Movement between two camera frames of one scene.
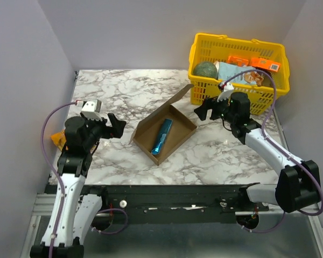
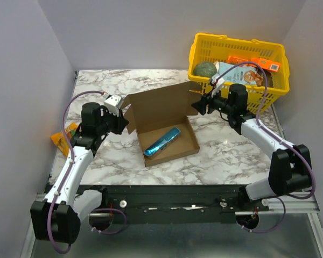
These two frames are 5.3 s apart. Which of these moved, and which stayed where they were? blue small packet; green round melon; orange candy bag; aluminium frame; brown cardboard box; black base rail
Moved: brown cardboard box; blue small packet
Stayed: green round melon; black base rail; orange candy bag; aluminium frame
